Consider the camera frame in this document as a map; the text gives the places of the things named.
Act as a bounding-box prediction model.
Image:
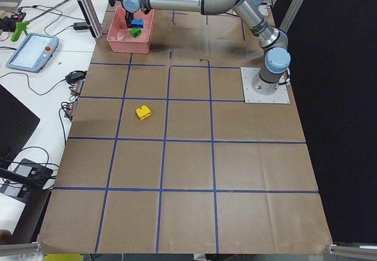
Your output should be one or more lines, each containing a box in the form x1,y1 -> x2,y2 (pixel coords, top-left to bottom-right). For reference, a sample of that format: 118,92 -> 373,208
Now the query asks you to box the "black usb hub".
65,70 -> 87,84

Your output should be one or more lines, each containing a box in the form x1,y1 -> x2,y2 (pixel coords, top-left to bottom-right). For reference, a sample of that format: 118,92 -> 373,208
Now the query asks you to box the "blue teach pendant tablet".
6,33 -> 59,73

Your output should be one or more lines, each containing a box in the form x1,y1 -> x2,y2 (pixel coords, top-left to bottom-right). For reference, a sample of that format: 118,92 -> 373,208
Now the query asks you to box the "brown paper table cover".
38,10 -> 332,254

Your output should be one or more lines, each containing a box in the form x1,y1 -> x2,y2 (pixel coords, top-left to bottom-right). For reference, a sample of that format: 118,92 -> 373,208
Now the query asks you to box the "pink plastic box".
107,5 -> 154,54

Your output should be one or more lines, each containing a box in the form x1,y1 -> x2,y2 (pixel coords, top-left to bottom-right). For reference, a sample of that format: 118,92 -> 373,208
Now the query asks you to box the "green plastic handle tool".
11,21 -> 30,42

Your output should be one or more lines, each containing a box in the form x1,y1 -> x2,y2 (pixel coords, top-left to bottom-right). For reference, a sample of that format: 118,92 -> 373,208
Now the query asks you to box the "yellow toy block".
135,105 -> 151,120

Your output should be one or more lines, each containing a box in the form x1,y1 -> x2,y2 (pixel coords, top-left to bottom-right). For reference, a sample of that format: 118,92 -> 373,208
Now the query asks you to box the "green toy block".
129,28 -> 142,38

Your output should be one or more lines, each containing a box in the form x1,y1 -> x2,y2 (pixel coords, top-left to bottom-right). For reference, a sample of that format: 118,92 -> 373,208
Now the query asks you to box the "blue toy block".
131,19 -> 144,29

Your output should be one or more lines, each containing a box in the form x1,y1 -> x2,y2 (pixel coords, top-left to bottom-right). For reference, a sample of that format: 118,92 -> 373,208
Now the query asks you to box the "aluminium frame post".
77,0 -> 102,39

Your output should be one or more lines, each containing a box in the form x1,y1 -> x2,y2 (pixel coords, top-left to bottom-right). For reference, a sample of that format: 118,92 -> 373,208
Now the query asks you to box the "black power adapter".
72,22 -> 89,31

